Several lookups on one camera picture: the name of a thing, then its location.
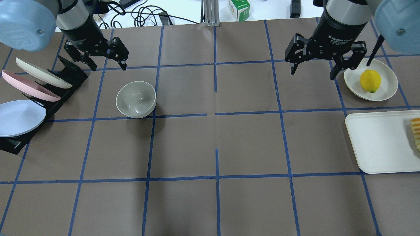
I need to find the pink plate in rack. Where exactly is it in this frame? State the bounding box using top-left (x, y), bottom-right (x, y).
top-left (1, 70), bottom-right (61, 102)

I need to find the yellow lemon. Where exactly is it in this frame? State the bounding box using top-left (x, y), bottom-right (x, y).
top-left (360, 69), bottom-right (382, 93)

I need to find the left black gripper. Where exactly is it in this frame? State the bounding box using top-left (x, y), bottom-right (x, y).
top-left (61, 16), bottom-right (129, 71)

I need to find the light blue plate in rack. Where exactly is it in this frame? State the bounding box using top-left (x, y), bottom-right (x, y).
top-left (0, 100), bottom-right (47, 138)

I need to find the aluminium frame post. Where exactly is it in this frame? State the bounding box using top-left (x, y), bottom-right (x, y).
top-left (200, 0), bottom-right (220, 27)

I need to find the cream plate in rack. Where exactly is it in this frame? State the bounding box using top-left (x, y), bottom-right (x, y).
top-left (15, 58), bottom-right (72, 89)

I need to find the white ceramic bowl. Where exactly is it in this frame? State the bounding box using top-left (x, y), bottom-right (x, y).
top-left (115, 81), bottom-right (157, 119)

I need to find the black dish rack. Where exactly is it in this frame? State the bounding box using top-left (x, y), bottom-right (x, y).
top-left (0, 56), bottom-right (88, 154)

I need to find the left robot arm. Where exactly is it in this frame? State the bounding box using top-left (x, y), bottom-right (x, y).
top-left (0, 0), bottom-right (129, 71)

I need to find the white rectangular tray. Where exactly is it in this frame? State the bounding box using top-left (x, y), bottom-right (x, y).
top-left (345, 110), bottom-right (420, 174)

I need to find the black power adapter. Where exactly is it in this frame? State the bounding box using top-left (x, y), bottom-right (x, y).
top-left (290, 0), bottom-right (301, 18)

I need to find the green white carton box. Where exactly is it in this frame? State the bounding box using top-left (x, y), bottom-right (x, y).
top-left (227, 0), bottom-right (250, 22)

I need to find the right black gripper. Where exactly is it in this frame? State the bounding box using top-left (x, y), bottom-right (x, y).
top-left (285, 13), bottom-right (367, 80)

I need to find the cream round plate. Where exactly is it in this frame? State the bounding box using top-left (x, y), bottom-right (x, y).
top-left (344, 58), bottom-right (398, 101)

